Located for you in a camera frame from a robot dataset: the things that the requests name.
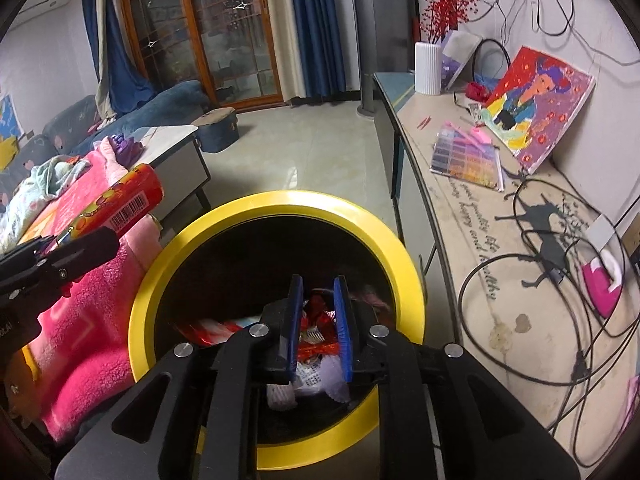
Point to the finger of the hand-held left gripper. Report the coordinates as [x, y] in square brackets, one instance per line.
[90, 252]

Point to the blue footstool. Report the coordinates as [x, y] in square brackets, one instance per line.
[215, 130]

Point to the blue beige curtain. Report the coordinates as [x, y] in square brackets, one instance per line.
[115, 50]
[315, 30]

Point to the small purple picture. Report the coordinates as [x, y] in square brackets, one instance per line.
[460, 55]

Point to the colourful figure painting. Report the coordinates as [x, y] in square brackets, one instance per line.
[540, 105]

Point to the yellow pillow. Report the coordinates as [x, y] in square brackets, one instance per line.
[7, 152]

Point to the red orange candy tube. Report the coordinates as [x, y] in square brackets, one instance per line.
[125, 195]

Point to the red berry branches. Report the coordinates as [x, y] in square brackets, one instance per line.
[447, 10]

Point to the white ribbed vase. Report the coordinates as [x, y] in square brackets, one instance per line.
[428, 67]

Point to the wall map poster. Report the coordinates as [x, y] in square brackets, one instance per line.
[7, 115]

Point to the wooden glass sliding door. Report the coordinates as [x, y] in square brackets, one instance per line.
[210, 35]

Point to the light blue printed blanket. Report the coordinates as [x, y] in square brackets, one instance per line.
[30, 185]

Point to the purple plastic bag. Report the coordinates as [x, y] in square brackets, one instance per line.
[127, 149]

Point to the pink white device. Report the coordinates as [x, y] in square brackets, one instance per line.
[602, 285]

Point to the silver tower air conditioner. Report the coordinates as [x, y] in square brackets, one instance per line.
[380, 35]

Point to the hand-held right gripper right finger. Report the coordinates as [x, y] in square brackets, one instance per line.
[344, 330]

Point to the pink printed blanket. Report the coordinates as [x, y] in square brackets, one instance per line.
[75, 360]

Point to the red plastic bag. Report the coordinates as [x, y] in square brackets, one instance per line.
[320, 310]

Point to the white top coffee table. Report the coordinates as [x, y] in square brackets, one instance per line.
[170, 142]

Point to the red white snack packet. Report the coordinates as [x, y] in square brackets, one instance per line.
[220, 331]

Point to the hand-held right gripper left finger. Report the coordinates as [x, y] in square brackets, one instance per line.
[295, 330]

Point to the bead organizer box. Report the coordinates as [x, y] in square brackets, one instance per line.
[467, 160]

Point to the long television cabinet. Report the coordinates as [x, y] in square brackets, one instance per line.
[480, 240]

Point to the yellow rimmed black bin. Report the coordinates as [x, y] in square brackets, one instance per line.
[280, 205]

